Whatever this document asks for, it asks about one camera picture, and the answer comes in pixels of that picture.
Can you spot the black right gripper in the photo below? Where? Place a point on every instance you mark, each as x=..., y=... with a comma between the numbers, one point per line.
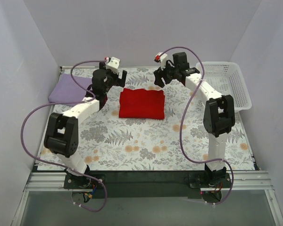
x=165, y=74

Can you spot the folded lilac t shirt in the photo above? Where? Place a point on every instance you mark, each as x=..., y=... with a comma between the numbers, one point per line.
x=67, y=92

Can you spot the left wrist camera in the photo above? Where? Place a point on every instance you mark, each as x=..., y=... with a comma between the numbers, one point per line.
x=112, y=63

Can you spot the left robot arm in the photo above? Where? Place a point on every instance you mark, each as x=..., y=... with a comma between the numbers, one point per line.
x=62, y=134

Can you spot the aluminium table frame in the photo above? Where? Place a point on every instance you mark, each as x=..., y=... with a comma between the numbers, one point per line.
x=250, y=202

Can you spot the white plastic basket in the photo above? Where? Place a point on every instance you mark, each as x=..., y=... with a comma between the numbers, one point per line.
x=227, y=78

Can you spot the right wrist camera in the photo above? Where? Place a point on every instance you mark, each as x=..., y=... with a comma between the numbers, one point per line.
x=161, y=58

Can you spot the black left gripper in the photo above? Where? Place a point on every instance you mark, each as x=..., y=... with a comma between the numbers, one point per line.
x=116, y=78

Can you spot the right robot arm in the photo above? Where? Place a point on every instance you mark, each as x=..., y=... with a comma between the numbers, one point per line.
x=219, y=115

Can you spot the red t shirt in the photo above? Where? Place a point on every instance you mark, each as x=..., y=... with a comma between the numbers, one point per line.
x=142, y=104

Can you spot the floral table mat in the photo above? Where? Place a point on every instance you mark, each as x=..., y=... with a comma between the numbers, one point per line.
x=107, y=142

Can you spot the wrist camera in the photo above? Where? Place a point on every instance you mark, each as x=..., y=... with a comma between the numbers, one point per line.
x=161, y=58
x=112, y=63

